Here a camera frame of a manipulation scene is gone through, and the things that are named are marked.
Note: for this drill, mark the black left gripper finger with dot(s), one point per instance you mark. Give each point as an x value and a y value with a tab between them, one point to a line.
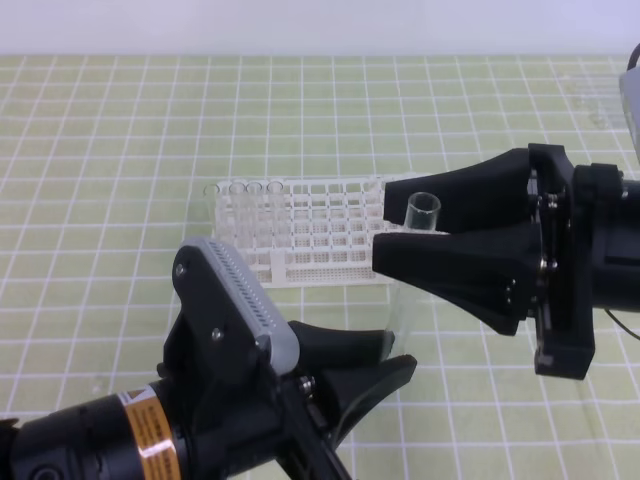
332	349
346	396

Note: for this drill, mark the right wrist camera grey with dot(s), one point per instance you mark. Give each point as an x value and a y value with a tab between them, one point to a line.
629	91

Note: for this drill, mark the clear glass test tube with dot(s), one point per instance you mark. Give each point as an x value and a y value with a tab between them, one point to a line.
408	302

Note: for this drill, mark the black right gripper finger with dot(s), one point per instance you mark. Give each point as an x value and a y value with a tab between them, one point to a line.
490	194
491	274

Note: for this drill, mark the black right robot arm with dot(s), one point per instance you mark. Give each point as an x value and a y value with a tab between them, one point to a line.
625	250

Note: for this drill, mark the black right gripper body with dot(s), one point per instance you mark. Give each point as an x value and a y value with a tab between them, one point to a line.
579	211

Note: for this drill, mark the white test tube rack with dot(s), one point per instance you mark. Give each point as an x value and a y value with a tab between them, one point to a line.
332	223

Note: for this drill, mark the clear tube in rack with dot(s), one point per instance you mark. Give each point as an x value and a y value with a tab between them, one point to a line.
241	211
256	206
277	199
217	199

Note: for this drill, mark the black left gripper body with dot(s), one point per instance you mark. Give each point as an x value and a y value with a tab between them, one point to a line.
229	411

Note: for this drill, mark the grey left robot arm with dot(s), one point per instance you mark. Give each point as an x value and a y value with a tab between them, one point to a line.
125	436

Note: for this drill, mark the left wrist camera grey black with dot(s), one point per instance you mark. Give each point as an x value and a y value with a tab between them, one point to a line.
259	314

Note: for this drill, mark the spare glass tubes far right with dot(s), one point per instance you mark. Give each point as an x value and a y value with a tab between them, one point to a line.
598	95

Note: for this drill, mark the green checkered tablecloth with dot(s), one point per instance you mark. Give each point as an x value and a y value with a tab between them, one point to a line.
103	165

